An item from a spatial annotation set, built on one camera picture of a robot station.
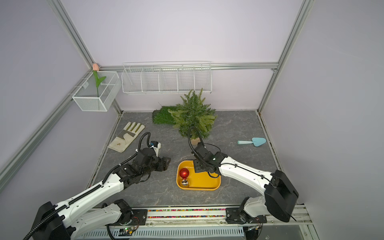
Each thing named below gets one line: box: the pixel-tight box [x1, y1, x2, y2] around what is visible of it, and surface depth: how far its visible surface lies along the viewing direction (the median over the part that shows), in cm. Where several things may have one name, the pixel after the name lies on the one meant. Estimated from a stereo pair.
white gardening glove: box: [107, 122, 145, 153], surface depth 107 cm
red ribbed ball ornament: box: [179, 168, 190, 180], surface depth 86 cm
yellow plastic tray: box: [176, 160, 221, 191], surface depth 84 cm
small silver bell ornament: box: [181, 178, 189, 186], surface depth 82 cm
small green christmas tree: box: [167, 88, 218, 146], surface depth 82 cm
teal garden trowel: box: [237, 137, 267, 147], surface depth 104 cm
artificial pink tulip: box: [92, 63, 107, 98], surface depth 92 cm
